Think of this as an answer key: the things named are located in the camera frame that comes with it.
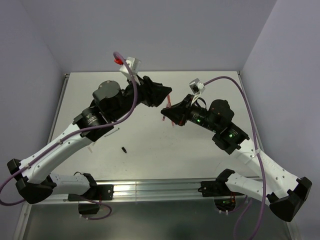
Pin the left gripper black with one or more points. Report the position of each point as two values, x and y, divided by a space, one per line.
153 94

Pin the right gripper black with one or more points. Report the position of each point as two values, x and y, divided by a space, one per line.
174 115

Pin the orange pen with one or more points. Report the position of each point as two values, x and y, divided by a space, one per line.
170 115

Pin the white pen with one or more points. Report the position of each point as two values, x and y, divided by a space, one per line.
112 132

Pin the clear cap small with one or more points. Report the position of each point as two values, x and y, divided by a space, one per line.
168 100

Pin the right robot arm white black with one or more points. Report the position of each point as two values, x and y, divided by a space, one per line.
284 193

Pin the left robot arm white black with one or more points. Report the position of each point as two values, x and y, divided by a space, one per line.
35 180

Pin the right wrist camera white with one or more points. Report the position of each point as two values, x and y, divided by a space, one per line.
197 87

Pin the aluminium rail frame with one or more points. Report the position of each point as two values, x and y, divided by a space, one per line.
150 190

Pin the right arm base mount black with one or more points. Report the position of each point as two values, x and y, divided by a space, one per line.
224 199

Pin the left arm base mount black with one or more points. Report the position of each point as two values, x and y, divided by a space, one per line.
92 201

